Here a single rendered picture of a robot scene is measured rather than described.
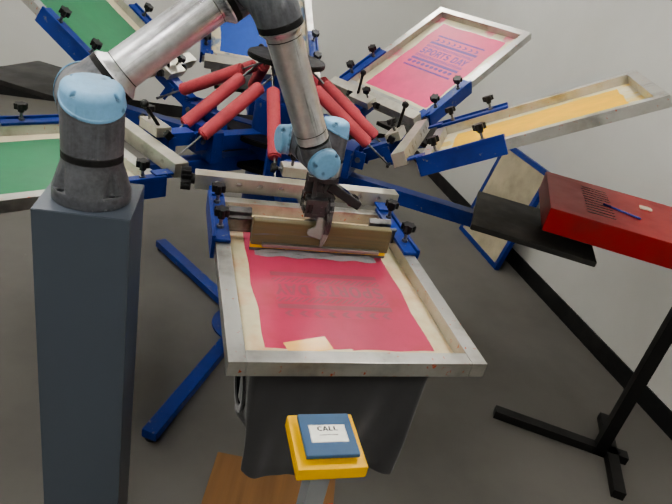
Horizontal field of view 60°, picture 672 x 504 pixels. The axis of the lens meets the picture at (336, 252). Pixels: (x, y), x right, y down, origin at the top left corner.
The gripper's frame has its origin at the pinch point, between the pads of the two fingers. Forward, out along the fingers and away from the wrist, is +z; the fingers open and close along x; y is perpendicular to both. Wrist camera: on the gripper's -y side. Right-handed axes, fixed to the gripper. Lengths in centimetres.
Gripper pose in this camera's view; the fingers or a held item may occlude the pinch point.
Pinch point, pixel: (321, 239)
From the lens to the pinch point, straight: 165.9
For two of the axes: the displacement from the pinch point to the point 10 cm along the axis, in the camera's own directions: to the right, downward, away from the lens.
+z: -1.8, 8.6, 4.7
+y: -9.6, -0.5, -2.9
